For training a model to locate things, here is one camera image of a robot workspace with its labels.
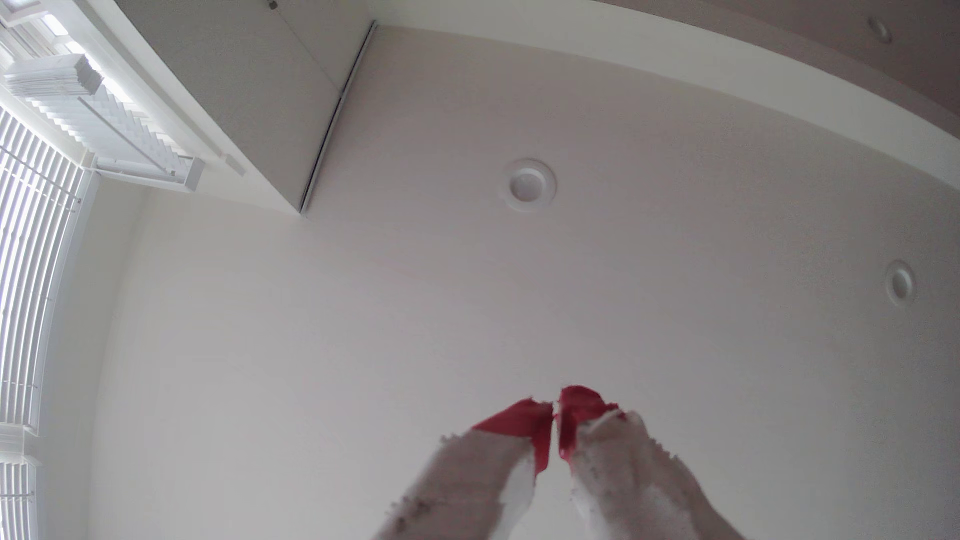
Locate raised bundled white blind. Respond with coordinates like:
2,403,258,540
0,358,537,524
3,54,205,192

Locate tall white window blind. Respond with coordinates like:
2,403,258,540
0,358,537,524
0,105,95,436

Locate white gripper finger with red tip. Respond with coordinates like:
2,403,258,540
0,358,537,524
373,398,555,540
557,384,745,540

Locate white wall cabinet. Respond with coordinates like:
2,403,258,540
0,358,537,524
112,0,376,215

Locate short white window blind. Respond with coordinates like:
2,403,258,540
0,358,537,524
0,457,40,540

